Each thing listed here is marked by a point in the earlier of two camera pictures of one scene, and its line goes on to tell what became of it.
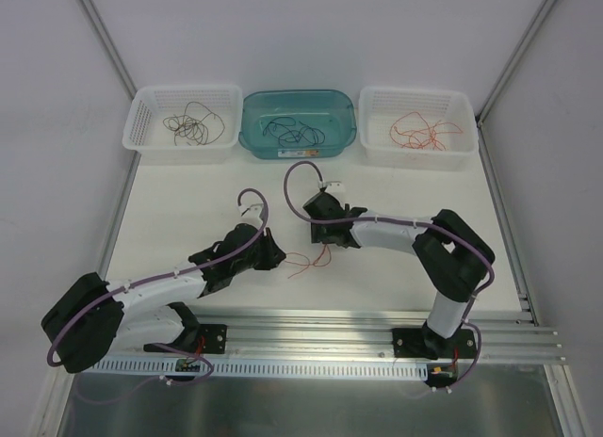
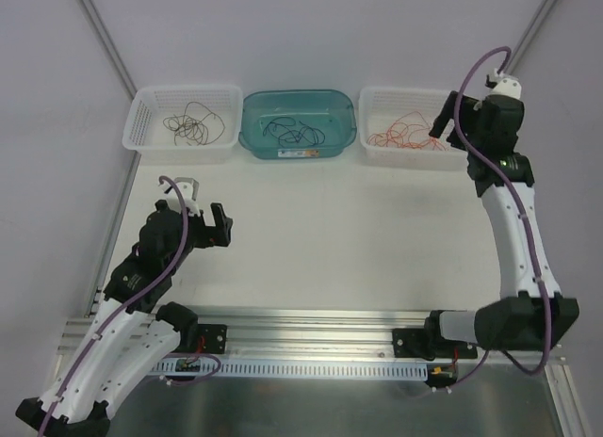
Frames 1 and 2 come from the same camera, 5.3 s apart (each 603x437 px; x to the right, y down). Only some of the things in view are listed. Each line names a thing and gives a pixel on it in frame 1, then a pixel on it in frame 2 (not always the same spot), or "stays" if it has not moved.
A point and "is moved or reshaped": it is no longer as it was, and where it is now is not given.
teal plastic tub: [298, 123] stays
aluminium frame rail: [342, 335] stays
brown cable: [187, 127] stays
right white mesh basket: [417, 128] stays
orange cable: [321, 254] is moved or reshaped
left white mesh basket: [182, 124] stays
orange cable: [413, 131] is moved or reshaped
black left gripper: [266, 249] -> [203, 228]
